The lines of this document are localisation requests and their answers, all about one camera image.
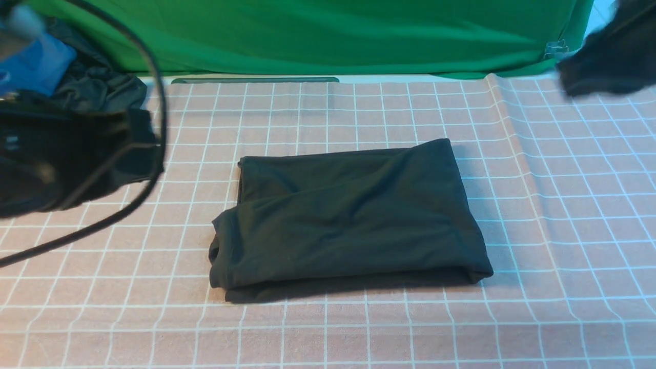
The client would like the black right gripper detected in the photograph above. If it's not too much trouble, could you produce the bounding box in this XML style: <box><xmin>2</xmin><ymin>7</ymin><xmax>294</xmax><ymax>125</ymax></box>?
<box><xmin>556</xmin><ymin>1</ymin><xmax>655</xmax><ymax>98</ymax></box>

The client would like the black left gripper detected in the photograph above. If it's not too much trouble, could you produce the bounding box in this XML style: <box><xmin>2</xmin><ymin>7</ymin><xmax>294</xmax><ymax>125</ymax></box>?
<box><xmin>1</xmin><ymin>96</ymin><xmax>163</xmax><ymax>219</ymax></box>

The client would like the metal binder clip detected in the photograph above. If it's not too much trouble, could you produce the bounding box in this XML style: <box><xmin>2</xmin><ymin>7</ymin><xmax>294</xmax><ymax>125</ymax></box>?
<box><xmin>543</xmin><ymin>39</ymin><xmax>569</xmax><ymax>60</ymax></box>

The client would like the crumpled dark gray garment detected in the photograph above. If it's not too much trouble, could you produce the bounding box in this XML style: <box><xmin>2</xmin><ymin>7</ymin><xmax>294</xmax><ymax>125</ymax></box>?
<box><xmin>46</xmin><ymin>17</ymin><xmax>148</xmax><ymax>112</ymax></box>

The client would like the blue garment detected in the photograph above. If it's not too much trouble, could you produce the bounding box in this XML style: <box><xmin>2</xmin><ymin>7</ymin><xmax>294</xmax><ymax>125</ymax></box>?
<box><xmin>1</xmin><ymin>34</ymin><xmax>77</xmax><ymax>97</ymax></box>

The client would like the pink grid tablecloth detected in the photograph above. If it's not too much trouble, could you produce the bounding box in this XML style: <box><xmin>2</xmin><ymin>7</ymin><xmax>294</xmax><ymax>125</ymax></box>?
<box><xmin>1</xmin><ymin>76</ymin><xmax>655</xmax><ymax>368</ymax></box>

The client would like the green backdrop cloth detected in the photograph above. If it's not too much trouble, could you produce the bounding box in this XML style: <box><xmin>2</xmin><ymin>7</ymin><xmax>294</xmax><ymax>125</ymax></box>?
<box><xmin>92</xmin><ymin>1</ymin><xmax>593</xmax><ymax>79</ymax></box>

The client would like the black left camera cable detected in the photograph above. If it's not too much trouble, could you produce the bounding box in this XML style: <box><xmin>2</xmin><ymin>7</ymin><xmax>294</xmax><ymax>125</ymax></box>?
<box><xmin>0</xmin><ymin>0</ymin><xmax>169</xmax><ymax>268</ymax></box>

